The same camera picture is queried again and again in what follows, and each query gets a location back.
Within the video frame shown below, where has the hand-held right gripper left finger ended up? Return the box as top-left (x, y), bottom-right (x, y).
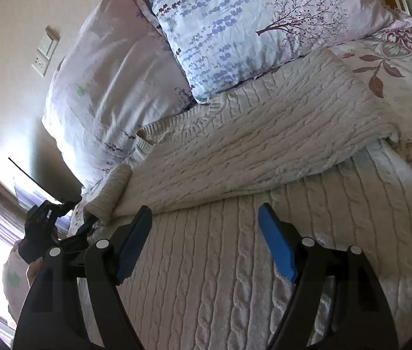
top-left (13, 205), bottom-right (153, 350)

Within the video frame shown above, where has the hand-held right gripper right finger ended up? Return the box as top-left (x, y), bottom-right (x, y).
top-left (258, 203), bottom-right (399, 350)

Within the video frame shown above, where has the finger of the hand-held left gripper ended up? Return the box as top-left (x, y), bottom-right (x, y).
top-left (76, 216), bottom-right (99, 238)

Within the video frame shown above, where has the white cable-knit sweater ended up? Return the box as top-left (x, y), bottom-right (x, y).
top-left (76, 49), bottom-right (412, 350)

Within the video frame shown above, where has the person's left forearm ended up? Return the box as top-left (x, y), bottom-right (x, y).
top-left (27, 259), bottom-right (44, 294)

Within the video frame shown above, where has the black-edged flat screen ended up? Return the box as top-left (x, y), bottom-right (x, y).
top-left (8, 157), bottom-right (83, 227)

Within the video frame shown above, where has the plain pale pink pillow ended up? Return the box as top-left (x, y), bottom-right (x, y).
top-left (42, 0), bottom-right (196, 190)

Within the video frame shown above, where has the floral bed sheet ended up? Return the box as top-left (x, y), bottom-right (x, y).
top-left (330, 11), bottom-right (412, 234)

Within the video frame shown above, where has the tree print pillow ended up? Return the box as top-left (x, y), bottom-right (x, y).
top-left (104, 0), bottom-right (398, 104)

